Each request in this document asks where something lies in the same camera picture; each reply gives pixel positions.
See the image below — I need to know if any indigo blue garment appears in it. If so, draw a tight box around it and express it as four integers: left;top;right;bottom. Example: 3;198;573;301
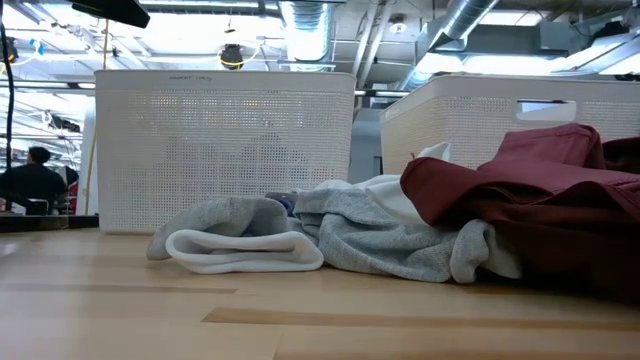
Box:
264;192;299;217

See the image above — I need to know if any light grey heather garment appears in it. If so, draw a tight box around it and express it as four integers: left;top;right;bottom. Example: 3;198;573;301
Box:
292;187;524;285
146;196;296;262

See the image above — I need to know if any white perforated plastic bin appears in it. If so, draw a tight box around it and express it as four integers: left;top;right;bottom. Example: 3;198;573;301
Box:
378;74;640;176
93;69;357;235

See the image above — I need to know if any mauve garment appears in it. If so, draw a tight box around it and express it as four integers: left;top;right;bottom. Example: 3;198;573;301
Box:
399;123;640;227

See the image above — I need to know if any dark maroon garment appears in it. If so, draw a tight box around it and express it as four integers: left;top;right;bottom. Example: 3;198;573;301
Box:
439;135;640;304

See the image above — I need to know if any person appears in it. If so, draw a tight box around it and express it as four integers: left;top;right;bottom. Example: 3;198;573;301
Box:
0;145;70;216

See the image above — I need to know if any flexible silver duct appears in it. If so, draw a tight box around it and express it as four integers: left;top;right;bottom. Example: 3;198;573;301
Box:
278;0;335;65

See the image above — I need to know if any spiral silver duct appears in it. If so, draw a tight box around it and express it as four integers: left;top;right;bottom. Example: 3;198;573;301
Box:
399;0;501;92

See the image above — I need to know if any yellow cable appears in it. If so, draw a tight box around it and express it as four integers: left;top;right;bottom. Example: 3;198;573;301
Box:
83;18;110;216

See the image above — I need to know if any grey rectangular duct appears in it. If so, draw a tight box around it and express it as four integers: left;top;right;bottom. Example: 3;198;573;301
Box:
464;22;581;56

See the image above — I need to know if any black aluminium rig frame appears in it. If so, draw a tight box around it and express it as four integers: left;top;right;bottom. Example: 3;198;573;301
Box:
0;213;100;234

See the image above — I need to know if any black hanging cable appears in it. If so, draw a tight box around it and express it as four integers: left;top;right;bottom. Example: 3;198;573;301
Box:
0;0;17;214

